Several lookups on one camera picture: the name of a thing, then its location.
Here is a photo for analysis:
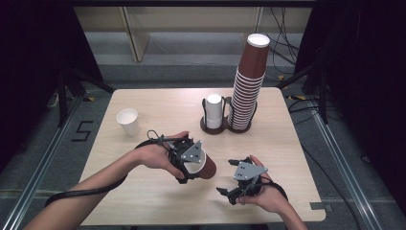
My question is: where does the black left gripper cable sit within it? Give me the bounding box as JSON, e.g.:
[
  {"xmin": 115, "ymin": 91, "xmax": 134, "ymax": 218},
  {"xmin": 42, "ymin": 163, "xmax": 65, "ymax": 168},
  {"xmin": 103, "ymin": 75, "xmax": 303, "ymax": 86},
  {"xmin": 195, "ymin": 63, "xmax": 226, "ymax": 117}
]
[{"xmin": 44, "ymin": 138, "xmax": 151, "ymax": 209}]

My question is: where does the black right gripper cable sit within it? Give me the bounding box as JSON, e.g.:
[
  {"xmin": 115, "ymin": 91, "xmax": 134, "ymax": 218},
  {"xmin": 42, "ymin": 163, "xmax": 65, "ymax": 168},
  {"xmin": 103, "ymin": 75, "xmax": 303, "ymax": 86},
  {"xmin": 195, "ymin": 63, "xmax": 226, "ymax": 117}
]
[{"xmin": 252, "ymin": 176, "xmax": 290, "ymax": 203}]

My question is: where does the black floor cable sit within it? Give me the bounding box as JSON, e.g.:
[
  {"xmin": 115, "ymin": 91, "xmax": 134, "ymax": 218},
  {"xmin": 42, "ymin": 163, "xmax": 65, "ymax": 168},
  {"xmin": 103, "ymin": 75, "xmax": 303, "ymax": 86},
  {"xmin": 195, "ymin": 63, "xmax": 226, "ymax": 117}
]
[{"xmin": 300, "ymin": 143, "xmax": 363, "ymax": 230}]

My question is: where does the aluminium floor rail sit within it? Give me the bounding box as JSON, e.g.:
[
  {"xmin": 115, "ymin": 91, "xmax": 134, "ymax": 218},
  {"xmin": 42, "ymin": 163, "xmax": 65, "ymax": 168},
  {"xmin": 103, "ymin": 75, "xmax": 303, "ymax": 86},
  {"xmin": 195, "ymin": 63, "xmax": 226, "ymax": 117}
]
[
  {"xmin": 309, "ymin": 102, "xmax": 382, "ymax": 230},
  {"xmin": 0, "ymin": 94, "xmax": 85, "ymax": 230}
]

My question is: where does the person's left hand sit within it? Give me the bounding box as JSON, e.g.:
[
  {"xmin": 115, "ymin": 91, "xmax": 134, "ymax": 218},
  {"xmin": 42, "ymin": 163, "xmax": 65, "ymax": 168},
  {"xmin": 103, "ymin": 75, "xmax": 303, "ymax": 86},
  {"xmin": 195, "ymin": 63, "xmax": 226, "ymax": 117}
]
[{"xmin": 133, "ymin": 129, "xmax": 191, "ymax": 180}]

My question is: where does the person's right hand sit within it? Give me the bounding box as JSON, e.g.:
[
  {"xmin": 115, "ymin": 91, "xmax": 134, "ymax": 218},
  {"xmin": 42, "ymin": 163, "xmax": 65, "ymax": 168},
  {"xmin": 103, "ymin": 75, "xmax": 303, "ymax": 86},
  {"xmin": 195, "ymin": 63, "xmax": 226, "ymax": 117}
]
[{"xmin": 237, "ymin": 154, "xmax": 290, "ymax": 216}]

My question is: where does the dark brown double cup holder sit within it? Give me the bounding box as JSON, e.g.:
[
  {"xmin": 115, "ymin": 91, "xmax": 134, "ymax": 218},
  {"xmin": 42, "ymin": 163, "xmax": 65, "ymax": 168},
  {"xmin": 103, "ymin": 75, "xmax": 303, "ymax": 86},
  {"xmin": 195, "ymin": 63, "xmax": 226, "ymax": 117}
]
[{"xmin": 199, "ymin": 95, "xmax": 259, "ymax": 135}]

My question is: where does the stack of white cups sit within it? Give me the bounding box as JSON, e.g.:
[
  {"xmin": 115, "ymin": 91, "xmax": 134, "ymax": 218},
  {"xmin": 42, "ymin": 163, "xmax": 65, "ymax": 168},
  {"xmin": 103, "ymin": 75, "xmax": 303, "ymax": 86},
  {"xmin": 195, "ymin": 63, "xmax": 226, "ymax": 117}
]
[{"xmin": 205, "ymin": 93, "xmax": 225, "ymax": 130}]

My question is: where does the bundle of black hanging cables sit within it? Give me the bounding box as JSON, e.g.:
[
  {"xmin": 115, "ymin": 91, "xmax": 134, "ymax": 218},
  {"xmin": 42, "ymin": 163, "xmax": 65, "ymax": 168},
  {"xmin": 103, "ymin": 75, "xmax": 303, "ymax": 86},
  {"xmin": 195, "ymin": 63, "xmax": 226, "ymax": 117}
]
[{"xmin": 269, "ymin": 6, "xmax": 303, "ymax": 76}]

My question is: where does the beige partition post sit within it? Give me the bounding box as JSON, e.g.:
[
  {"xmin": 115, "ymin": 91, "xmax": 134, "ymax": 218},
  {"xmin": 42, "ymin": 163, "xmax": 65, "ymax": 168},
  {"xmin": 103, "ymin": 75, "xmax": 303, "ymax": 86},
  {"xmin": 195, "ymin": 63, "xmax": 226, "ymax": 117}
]
[{"xmin": 119, "ymin": 6, "xmax": 151, "ymax": 63}]

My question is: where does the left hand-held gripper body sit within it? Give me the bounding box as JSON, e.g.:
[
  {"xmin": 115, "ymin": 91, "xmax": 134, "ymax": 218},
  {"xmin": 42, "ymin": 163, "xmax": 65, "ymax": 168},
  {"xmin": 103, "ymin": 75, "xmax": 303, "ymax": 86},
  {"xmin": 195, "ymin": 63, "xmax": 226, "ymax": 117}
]
[{"xmin": 168, "ymin": 137, "xmax": 203, "ymax": 181}]

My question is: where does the black metal stand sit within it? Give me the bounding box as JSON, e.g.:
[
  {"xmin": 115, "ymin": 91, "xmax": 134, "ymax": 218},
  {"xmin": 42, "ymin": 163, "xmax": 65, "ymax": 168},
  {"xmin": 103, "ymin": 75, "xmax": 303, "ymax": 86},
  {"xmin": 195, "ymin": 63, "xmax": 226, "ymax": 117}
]
[
  {"xmin": 276, "ymin": 47, "xmax": 330, "ymax": 126},
  {"xmin": 56, "ymin": 61, "xmax": 117, "ymax": 128}
]

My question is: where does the grey lanyard loop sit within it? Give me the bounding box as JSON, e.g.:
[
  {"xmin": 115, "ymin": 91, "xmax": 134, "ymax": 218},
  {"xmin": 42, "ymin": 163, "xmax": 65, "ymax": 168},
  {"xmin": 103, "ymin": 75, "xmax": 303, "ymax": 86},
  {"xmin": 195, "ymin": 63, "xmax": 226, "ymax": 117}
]
[{"xmin": 146, "ymin": 128, "xmax": 175, "ymax": 146}]

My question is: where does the brown paper cup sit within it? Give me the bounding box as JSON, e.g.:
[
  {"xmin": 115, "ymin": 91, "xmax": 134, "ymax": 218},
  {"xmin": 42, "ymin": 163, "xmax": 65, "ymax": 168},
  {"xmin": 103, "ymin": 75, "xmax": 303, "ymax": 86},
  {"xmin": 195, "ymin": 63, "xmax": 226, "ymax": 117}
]
[{"xmin": 184, "ymin": 147, "xmax": 218, "ymax": 181}]

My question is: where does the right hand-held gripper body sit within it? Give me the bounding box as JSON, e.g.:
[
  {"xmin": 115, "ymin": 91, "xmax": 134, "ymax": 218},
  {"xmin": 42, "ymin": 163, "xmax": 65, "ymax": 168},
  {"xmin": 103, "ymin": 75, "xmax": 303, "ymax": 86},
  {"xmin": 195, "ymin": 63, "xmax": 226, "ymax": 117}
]
[{"xmin": 233, "ymin": 156, "xmax": 269, "ymax": 197}]

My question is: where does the grey tape strip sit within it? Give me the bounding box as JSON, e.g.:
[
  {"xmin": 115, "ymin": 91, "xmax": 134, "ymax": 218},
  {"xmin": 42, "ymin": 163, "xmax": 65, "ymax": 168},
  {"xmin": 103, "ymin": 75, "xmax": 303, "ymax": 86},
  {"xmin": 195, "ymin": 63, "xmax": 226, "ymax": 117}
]
[{"xmin": 309, "ymin": 201, "xmax": 333, "ymax": 212}]

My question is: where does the white paper cup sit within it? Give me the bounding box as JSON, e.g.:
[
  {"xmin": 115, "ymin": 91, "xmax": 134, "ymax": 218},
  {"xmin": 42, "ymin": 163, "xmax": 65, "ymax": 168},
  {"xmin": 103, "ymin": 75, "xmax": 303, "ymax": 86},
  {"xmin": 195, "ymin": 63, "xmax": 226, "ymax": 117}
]
[{"xmin": 115, "ymin": 107, "xmax": 141, "ymax": 138}]

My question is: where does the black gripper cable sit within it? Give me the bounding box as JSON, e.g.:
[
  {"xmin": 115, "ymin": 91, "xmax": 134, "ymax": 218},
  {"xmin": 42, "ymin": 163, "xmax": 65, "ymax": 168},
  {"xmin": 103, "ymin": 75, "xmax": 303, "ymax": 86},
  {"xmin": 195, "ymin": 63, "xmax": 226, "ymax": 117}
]
[
  {"xmin": 44, "ymin": 138, "xmax": 151, "ymax": 209},
  {"xmin": 252, "ymin": 176, "xmax": 290, "ymax": 203}
]

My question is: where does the stack of brown cups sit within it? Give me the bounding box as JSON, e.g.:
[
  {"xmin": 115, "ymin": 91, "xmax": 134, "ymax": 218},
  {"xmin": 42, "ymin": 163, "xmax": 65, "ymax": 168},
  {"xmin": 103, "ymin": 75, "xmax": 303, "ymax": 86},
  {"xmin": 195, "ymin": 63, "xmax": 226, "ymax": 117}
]
[{"xmin": 227, "ymin": 33, "xmax": 272, "ymax": 131}]

